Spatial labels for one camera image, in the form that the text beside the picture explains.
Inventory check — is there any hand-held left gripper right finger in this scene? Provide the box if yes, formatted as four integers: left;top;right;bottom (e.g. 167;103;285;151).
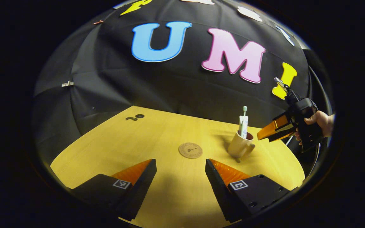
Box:
205;159;292;223

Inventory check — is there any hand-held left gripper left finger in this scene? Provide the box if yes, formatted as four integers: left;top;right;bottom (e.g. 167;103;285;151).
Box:
71;159;157;222

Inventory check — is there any white toothpaste tube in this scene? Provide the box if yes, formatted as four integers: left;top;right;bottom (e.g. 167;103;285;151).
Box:
238;115;249;140

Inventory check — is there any pale green toothbrush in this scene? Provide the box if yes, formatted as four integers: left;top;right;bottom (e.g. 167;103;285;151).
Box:
241;106;248;139

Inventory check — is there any beige cup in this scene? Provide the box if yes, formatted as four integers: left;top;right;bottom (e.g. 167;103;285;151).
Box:
227;130;256;163

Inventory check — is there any round cork coaster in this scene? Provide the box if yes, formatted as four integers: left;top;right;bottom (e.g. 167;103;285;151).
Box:
178;142;203;159

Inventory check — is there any yellow wooden desktop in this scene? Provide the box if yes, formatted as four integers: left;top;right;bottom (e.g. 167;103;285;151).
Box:
50;105;306;228

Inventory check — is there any black backdrop cloth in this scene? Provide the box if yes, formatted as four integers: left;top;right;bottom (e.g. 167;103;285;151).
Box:
32;0;333;178

